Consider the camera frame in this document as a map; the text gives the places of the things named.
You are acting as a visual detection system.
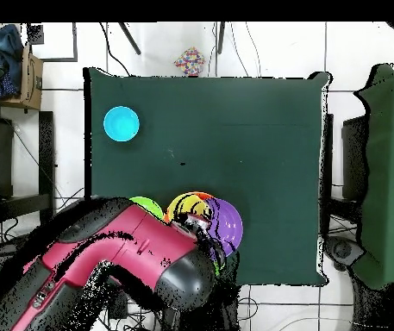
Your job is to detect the translucent yellow plastic cup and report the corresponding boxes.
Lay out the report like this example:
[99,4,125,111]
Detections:
[166,192,215,222]

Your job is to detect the large orange plastic bowl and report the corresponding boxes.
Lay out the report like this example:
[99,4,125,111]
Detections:
[162,191,218,222]

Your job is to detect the purple plastic bowl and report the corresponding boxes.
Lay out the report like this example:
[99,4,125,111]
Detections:
[203,197,244,258]

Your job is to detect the green plastic bowl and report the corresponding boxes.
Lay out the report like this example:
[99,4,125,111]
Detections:
[128,196,165,220]

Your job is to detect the dark green tablecloth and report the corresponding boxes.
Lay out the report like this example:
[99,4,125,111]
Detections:
[83,66,332,287]

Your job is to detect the small cyan plastic bowl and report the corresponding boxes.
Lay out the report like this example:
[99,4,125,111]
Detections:
[103,105,141,143]

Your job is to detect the colourful patterned box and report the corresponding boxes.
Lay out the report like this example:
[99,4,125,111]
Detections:
[173,47,207,78]

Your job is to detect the black tripod leg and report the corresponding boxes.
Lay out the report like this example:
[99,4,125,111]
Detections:
[216,22,226,55]
[118,22,142,56]

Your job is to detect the brown cardboard box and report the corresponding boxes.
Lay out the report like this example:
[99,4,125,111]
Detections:
[0,42,45,112]

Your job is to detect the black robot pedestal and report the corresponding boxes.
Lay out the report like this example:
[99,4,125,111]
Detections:
[161,284,242,331]

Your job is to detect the black bench frame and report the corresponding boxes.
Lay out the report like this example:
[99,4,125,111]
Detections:
[0,109,57,235]

